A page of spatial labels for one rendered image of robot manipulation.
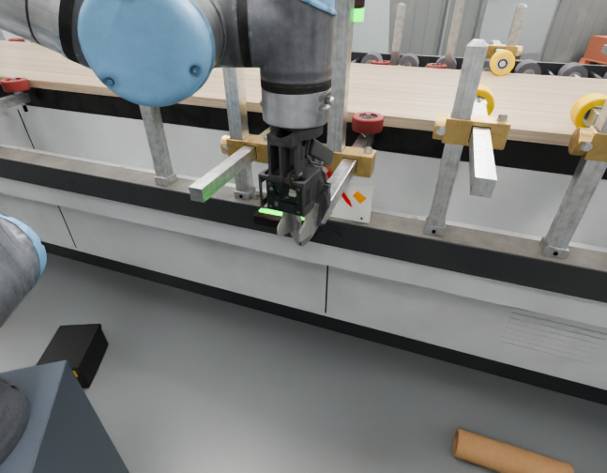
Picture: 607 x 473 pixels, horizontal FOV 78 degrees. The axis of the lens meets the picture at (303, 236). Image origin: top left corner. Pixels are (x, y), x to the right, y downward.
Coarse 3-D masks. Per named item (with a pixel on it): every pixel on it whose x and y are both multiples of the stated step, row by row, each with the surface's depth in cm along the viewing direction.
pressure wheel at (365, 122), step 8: (360, 112) 98; (368, 112) 98; (352, 120) 96; (360, 120) 93; (368, 120) 92; (376, 120) 93; (352, 128) 96; (360, 128) 94; (368, 128) 93; (376, 128) 94
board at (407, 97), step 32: (0, 64) 157; (32, 64) 157; (64, 64) 157; (352, 64) 157; (192, 96) 114; (224, 96) 114; (256, 96) 114; (352, 96) 114; (384, 96) 114; (416, 96) 114; (448, 96) 114; (512, 96) 114; (544, 96) 114; (576, 96) 114; (416, 128) 97; (512, 128) 90; (544, 128) 90; (576, 128) 90
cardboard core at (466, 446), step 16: (464, 432) 112; (464, 448) 109; (480, 448) 108; (496, 448) 108; (512, 448) 108; (480, 464) 108; (496, 464) 106; (512, 464) 105; (528, 464) 105; (544, 464) 104; (560, 464) 105
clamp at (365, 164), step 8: (336, 152) 85; (344, 152) 85; (352, 152) 85; (360, 152) 85; (336, 160) 86; (360, 160) 84; (368, 160) 83; (328, 168) 87; (336, 168) 87; (360, 168) 85; (368, 168) 84; (368, 176) 85
